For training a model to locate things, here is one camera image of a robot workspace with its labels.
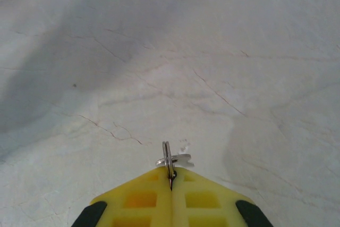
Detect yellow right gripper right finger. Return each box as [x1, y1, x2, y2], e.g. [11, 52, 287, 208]
[171, 167, 275, 227]

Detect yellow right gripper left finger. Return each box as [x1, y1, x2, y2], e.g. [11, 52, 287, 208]
[71, 167, 174, 227]

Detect silver key ring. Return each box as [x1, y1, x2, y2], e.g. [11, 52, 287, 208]
[162, 141, 176, 178]

